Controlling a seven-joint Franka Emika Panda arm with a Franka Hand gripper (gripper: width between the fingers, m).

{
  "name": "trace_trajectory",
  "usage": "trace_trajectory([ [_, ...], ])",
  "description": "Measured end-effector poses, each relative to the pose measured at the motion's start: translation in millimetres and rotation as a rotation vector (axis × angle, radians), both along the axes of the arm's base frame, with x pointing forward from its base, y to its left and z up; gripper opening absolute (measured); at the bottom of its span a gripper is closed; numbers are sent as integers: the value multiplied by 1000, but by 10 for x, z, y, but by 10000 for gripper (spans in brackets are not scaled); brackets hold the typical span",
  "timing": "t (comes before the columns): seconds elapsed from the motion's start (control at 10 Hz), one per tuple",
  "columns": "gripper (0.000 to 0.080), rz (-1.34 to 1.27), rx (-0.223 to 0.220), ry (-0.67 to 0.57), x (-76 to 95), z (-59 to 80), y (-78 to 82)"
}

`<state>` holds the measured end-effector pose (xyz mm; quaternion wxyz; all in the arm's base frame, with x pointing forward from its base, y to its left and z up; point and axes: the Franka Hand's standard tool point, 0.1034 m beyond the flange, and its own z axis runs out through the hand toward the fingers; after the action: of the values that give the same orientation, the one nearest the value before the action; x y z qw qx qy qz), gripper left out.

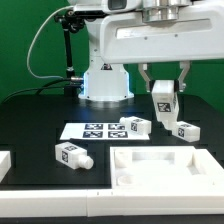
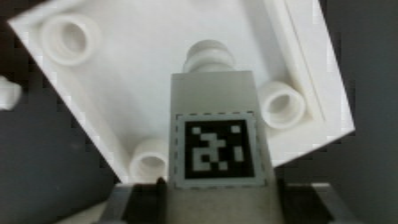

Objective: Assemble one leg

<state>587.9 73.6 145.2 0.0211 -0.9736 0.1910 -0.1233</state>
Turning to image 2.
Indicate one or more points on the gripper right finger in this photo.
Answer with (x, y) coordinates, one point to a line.
(312, 203)

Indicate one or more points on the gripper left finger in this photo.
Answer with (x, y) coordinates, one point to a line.
(138, 203)

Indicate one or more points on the white square tabletop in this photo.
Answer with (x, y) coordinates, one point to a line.
(115, 87)

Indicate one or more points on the white table leg front left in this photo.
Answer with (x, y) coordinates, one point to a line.
(10, 93)

